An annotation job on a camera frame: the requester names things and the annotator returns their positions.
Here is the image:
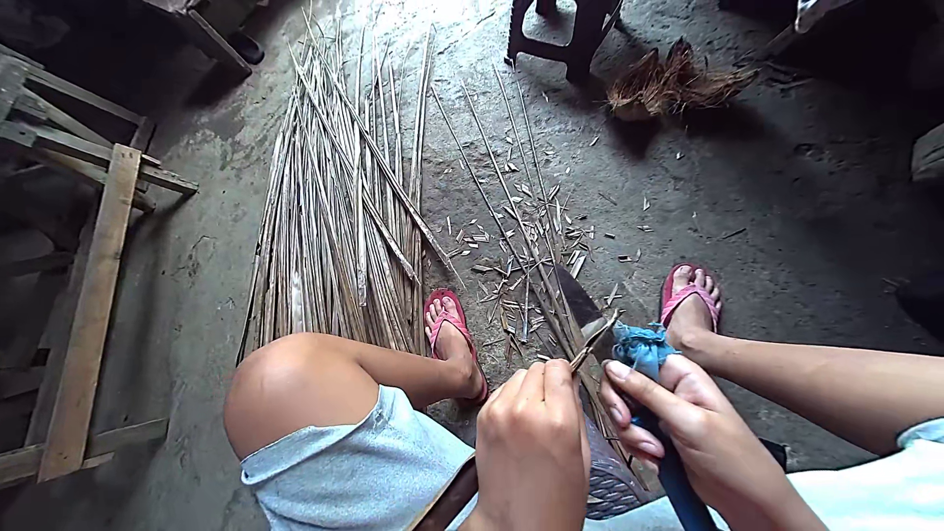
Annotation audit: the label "purple patterned plastic seat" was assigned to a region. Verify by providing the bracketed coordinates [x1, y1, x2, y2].
[581, 409, 657, 520]

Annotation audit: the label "person's right forearm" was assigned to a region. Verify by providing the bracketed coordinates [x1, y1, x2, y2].
[714, 465, 830, 531]

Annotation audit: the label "short split brown stick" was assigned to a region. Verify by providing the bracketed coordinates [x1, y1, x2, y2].
[571, 309, 624, 375]

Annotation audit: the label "bundle of thin reeds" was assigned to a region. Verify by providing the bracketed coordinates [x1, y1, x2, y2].
[431, 62, 651, 494]

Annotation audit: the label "knife with blue cloth-wrapped handle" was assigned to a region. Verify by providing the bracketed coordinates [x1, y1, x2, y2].
[544, 263, 720, 531]

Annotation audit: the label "brown coconut husk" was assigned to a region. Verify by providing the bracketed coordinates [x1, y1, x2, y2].
[607, 38, 761, 122]

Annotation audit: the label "light brown wooden plank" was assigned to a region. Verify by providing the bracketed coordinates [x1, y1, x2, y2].
[37, 144, 142, 484]

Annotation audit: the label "wooden frame furniture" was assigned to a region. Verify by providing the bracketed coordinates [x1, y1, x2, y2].
[0, 44, 200, 491]

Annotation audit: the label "person's left hand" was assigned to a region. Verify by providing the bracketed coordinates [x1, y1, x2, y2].
[472, 358, 591, 531]

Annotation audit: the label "scattered wood shavings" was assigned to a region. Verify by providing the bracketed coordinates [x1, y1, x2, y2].
[442, 133, 643, 366]

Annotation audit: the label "dark brown strap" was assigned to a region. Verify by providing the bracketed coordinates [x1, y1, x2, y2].
[408, 456, 480, 531]

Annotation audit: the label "person's legs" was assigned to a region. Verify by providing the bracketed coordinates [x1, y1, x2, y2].
[223, 263, 944, 531]

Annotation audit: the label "pile of long dry sticks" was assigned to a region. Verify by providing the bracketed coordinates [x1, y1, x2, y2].
[236, 7, 467, 367]

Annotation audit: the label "person's right hand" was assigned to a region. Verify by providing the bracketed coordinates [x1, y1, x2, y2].
[599, 354, 784, 511]

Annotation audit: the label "dark wooden bench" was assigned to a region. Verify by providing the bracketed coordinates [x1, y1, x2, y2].
[140, 0, 265, 78]

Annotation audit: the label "dark plastic stool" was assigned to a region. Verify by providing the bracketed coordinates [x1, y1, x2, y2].
[504, 0, 625, 84]

